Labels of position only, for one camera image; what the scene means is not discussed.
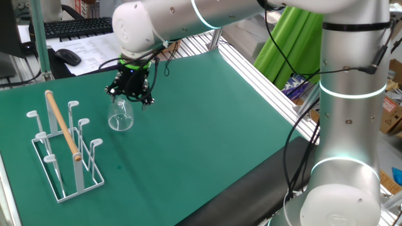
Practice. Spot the translucent plastic box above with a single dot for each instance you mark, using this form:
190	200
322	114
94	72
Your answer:
245	37

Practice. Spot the black curved armrest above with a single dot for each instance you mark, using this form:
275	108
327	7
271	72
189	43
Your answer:
72	11

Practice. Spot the black desk pad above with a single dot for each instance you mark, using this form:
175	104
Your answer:
59	71

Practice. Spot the blue white patterned bag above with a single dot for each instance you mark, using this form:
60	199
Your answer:
295	84

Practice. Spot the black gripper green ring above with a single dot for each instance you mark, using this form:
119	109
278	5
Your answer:
133	81

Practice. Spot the printed white paper sheet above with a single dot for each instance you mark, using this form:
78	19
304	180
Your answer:
88	53

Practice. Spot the black monitor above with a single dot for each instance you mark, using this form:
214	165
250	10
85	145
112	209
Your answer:
9	28

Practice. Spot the green table mat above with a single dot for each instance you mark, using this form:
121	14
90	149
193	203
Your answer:
188	157

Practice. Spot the clear wine glass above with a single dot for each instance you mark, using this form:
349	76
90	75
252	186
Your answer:
121	120

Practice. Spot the black keyboard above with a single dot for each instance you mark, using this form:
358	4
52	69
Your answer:
78	27

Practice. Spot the cardboard box red label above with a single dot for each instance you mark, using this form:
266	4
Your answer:
392	116

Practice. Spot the black table mat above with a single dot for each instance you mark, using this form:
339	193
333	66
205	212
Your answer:
251	194

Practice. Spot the bright green cloth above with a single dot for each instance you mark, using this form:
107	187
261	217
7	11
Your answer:
289	47

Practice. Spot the black computer mouse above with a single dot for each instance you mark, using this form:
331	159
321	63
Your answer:
68	57

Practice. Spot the blue plastic item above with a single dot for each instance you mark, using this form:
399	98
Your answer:
397	175

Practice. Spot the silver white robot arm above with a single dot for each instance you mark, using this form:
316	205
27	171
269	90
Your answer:
348	125

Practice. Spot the aluminium frame post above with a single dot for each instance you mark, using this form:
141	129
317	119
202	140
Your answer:
215	39
39	37
310	100

